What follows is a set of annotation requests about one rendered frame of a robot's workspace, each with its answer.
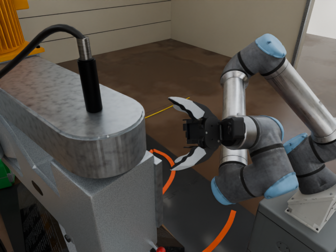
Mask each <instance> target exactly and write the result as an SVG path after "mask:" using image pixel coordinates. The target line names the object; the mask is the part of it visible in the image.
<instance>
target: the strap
mask: <svg viewBox="0 0 336 252"><path fill-rule="evenodd" d="M149 152H150V153H153V152H155V153H158V154H160V155H162V156H164V157H165V158H166V159H167V160H168V161H169V163H170V165H171V167H172V166H173V165H174V162H173V160H172V159H171V158H170V157H169V156H168V155H167V154H165V153H163V152H161V151H158V150H156V149H151V150H150V151H149ZM175 173H176V171H175V170H172V171H171V175H170V177H169V179H168V181H167V183H166V184H165V186H164V187H163V189H162V193H163V194H164V193H165V192H166V190H167V189H168V188H169V186H170V184H171V183H172V181H173V179H174V177H175ZM235 215H236V211H234V210H231V212H230V215H229V218H228V221H227V223H226V225H225V226H224V228H223V229H222V231H221V232H220V233H219V235H218V236H217V237H216V239H215V240H214V241H213V242H212V243H211V244H210V245H209V246H208V247H207V248H206V249H205V250H203V251H202V252H211V251H212V250H213V249H214V248H215V247H216V246H217V245H218V244H219V243H220V242H221V240H222V239H223V238H224V236H225V235H226V233H227V232H228V230H229V229H230V227H231V225H232V223H233V221H234V218H235Z"/></svg>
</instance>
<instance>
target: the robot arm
mask: <svg viewBox="0 0 336 252"><path fill-rule="evenodd" d="M286 54H287V52H286V49H285V47H284V46H283V45H282V43H281V42H280V41H279V40H278V39H277V38H276V37H275V36H273V35H272V34H269V33H266V34H264V35H262V36H261V37H259V38H257V39H256V40H255V41H253V42H252V43H251V44H249V45H248V46H246V47H245V48H243V49H242V50H241V51H239V52H238V53H236V54H235V55H234V56H233V57H232V58H231V59H230V61H229V62H228V63H227V65H226V66H225V68H224V69H223V71H222V74H221V77H220V86H221V88H222V89H223V103H222V121H221V120H220V119H218V118H217V116H215V115H214V114H213V113H212V112H211V110H210V109H209V108H208V107H207V106H205V105H203V104H201V103H198V102H195V101H191V100H188V99H185V98H181V97H168V100H170V101H171V102H172V103H173V104H174V105H173V107H174V108H175V109H176V110H178V111H180V112H184V113H186V114H188V115H189V117H190V118H191V119H183V121H186V123H183V131H186V132H185V137H186V138H187V141H186V142H187V144H198V146H184V147H183V148H192V149H191V150H190V152H189V153H188V154H186V155H183V156H180V157H178V158H177V159H176V160H175V161H174V162H175V164H174V165H173V166H172V167H171V168H170V170H171V171H179V170H183V169H186V168H189V167H192V166H195V165H198V164H200V163H203V162H205V161H207V160H208V159H209V158H210V157H211V156H212V154H213V153H214V151H216V150H217V149H218V147H219V146H220V163H219V169H218V176H215V177H214V178H213V179H212V180H211V190H212V193H213V195H214V197H215V198H216V199H217V201H218V202H220V203H221V204H223V205H231V204H236V203H238V202H242V201H245V200H249V199H252V198H256V197H261V196H264V197H265V198H266V199H272V198H275V197H278V196H281V195H284V194H286V193H289V192H292V191H294V190H296V189H297V188H298V187H299V190H300V192H301V193H302V194H304V195H311V194H316V193H320V192H322V191H325V190H327V189H329V188H331V187H332V186H334V185H335V184H336V174H335V173H333V172H332V171H331V170H330V169H329V168H327V167H326V165H325V164H324V163H326V162H329V161H332V160H335V159H336V117H333V116H332V115H331V114H330V113H329V111H328V110H327V109H326V108H325V106H324V105H323V104H322V103H321V101H320V100H319V99H318V98H317V96H316V95H315V94H314V93H313V91H312V90H311V89H310V88H309V86H308V85H307V84H306V83H305V81H304V80H303V79H302V78H301V76H300V75H299V74H298V73H297V71H296V70H295V69H294V68H293V66H292V65H291V64H290V63H289V61H288V60H287V59H286V56H285V55H286ZM256 73H260V74H261V76H263V77H264V78H265V79H266V80H267V81H268V83H269V84H270V85H271V86H272V87H273V88H274V89H275V91H276V92H277V93H278V94H279V95H280V96H281V98H282V99H283V100H284V101H285V102H286V103H287V104H288V106H289V107H290V108H291V109H292V110H293V111H294V112H295V114H296V115H297V116H298V117H299V118H300V119H301V120H302V122H303V123H304V124H305V125H306V126H307V127H308V128H309V130H310V131H311V134H310V135H309V136H308V134H307V133H301V134H299V135H297V136H295V137H293V138H291V139H290V140H288V141H287V142H285V143H284V144H283V143H282V141H283V138H284V128H283V126H282V124H281V123H280V122H279V121H278V120H277V119H276V118H274V117H271V116H267V115H259V116H257V115H246V92H245V89H246V88H247V86H248V84H249V79H250V78H251V77H252V76H253V75H255V74H256ZM200 118H201V119H200ZM247 149H248V152H249V155H250V158H251V160H252V164H249V165H248V153H247Z"/></svg>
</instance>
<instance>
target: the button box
mask: <svg viewBox="0 0 336 252"><path fill-rule="evenodd" d="M153 169H154V196H155V222H156V227H157V228H159V227H160V226H161V225H162V224H163V161H162V160H161V159H159V158H157V157H155V156H154V163H153Z"/></svg>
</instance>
